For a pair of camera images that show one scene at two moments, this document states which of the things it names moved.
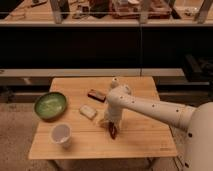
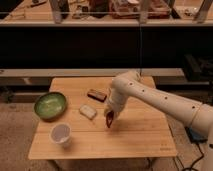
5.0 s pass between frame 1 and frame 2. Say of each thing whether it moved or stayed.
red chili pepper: moved
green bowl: stayed
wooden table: stayed
